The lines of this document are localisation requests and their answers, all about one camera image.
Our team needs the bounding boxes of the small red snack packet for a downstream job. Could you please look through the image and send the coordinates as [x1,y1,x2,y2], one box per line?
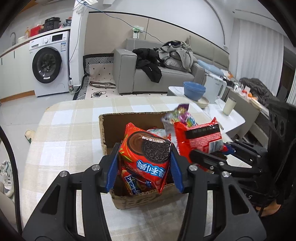
[174,118,223,158]

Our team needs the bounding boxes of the red corn chips bag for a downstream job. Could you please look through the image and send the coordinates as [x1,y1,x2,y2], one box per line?
[120,166,154,196]

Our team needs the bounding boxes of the red Oreo packet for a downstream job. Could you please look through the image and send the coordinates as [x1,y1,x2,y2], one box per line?
[119,123,171,193]

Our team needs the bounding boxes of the cracker sandwich clear packet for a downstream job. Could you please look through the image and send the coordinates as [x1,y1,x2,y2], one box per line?
[160,102,198,144]

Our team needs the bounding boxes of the white red noodle snack bag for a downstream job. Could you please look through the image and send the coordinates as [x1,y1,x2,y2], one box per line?
[147,128,168,139]

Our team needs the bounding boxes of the person's right hand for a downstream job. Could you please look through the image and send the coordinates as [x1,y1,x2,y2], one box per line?
[261,200,284,217]

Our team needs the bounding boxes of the white sneaker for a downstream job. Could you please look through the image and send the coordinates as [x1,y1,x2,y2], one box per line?
[1,161,14,198]

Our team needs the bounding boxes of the white side table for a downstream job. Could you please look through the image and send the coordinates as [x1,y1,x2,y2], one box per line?
[167,85,246,140]

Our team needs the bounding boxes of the cream cup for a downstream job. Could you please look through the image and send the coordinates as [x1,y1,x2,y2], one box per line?
[223,97,237,115]

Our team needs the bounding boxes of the checked tablecloth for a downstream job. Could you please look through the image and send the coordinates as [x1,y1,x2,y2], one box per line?
[21,96,189,240]

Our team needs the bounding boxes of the dark coat on chair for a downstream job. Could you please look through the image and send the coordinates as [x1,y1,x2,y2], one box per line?
[239,78,278,106]

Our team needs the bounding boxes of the green slipper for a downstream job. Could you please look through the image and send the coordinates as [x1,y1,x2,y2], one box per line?
[25,129,35,143]

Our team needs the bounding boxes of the beige plates stack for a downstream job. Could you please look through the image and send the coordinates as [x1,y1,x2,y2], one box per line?
[194,97,209,109]

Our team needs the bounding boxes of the white electric kettle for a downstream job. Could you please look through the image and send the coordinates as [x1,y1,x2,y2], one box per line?
[204,75,227,104]

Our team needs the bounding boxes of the brown SF cardboard box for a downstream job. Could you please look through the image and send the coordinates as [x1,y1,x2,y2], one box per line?
[99,112,180,209]

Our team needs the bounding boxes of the blue bowls stack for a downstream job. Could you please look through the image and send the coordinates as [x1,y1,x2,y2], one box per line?
[183,81,206,101]

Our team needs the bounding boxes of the white curtain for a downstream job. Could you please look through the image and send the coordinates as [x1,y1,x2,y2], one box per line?
[236,20,284,95]

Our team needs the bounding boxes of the patterned floor mat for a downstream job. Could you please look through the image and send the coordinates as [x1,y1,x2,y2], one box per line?
[73,53,116,100]

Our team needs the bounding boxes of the white base cabinets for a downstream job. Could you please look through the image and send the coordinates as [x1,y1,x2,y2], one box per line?
[1,43,34,99]

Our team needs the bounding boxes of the grey clothes pile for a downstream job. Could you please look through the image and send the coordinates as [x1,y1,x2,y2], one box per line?
[154,40,197,73]

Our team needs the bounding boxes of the grey sofa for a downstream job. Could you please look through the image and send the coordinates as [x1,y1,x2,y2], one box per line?
[112,35,229,94]

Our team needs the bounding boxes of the white washing machine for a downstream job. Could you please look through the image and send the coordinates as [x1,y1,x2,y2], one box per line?
[29,30,70,97]

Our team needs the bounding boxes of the black jacket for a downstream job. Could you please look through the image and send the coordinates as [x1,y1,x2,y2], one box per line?
[132,48,162,83]

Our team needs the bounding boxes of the faucet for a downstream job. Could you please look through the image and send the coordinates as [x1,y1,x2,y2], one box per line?
[10,32,16,46]

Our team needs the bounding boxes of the red box on counter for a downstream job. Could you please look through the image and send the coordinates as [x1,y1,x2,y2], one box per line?
[30,25,44,37]

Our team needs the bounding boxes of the black rice cooker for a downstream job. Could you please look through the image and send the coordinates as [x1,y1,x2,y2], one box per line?
[44,17,61,31]

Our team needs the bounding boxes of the white wall power strip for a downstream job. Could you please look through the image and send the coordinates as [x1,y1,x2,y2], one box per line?
[80,0,98,6]

